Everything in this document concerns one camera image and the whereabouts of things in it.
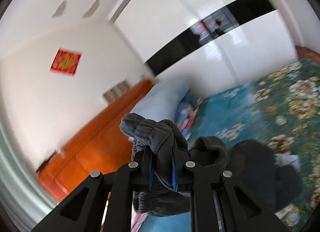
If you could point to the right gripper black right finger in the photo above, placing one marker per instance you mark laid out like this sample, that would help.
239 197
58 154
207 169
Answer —
181 180

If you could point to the red paper wall decoration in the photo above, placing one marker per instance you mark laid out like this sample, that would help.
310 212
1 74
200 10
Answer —
65 62

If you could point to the white glossy wardrobe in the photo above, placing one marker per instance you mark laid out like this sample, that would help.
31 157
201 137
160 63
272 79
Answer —
216 44

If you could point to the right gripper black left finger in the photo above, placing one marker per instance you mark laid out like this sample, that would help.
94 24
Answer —
142 177

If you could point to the dark grey sweatpants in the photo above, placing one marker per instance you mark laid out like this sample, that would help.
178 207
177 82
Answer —
249 161

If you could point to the wall switch panel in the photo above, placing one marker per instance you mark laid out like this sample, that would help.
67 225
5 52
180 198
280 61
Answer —
116 92

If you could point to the teal floral bedspread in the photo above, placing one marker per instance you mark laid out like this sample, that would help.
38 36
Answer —
280 110

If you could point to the orange wooden headboard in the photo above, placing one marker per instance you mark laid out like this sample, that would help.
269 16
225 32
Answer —
99 145

